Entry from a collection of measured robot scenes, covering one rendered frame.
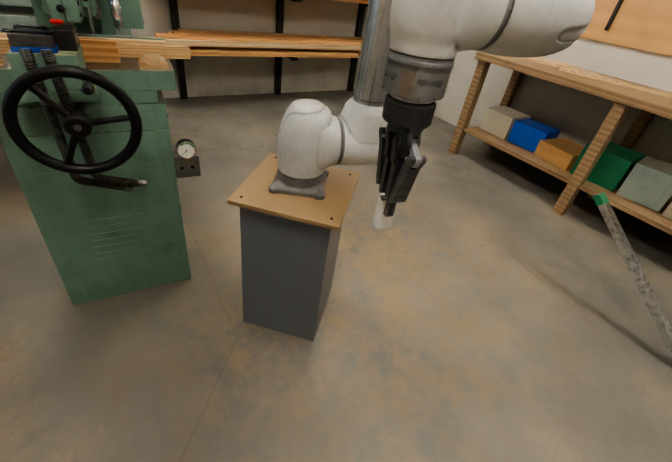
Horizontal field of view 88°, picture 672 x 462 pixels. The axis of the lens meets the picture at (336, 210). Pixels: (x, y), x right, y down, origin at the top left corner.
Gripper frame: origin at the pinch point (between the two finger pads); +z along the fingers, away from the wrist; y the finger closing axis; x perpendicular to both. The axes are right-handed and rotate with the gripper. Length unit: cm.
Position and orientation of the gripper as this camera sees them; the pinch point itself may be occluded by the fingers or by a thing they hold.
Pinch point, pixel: (385, 211)
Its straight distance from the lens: 62.4
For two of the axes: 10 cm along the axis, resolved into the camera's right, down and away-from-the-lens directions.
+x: 9.6, -0.5, 2.8
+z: -1.2, 8.3, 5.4
